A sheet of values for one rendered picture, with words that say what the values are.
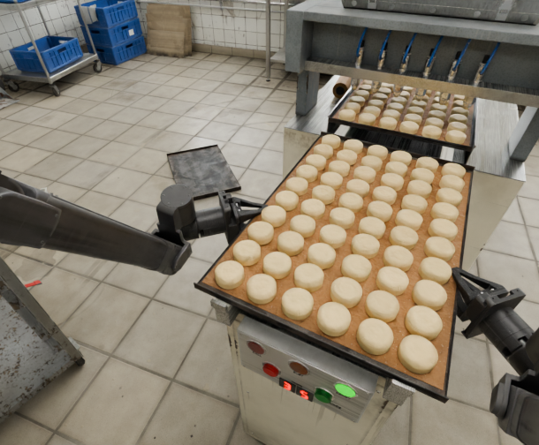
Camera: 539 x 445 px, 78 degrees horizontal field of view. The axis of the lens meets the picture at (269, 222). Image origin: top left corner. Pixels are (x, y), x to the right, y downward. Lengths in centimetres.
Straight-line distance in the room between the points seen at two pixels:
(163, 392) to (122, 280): 64
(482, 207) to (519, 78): 36
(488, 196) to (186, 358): 125
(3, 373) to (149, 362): 50
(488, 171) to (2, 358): 176
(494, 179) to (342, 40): 58
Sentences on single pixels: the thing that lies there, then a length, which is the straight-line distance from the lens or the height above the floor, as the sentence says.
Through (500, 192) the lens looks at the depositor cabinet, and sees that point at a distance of 115.
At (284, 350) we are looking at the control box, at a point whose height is 84.
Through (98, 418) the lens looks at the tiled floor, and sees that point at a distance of 156.
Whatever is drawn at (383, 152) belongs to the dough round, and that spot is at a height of 92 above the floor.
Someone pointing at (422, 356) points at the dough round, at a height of 92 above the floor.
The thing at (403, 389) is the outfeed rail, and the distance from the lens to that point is 53.
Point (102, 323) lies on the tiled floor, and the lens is 176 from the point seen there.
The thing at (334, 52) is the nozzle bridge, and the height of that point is 107.
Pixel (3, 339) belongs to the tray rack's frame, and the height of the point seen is 15.
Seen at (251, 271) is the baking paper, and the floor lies 90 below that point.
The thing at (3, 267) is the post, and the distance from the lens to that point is 117.
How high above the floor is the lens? 137
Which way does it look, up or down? 43 degrees down
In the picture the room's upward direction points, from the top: straight up
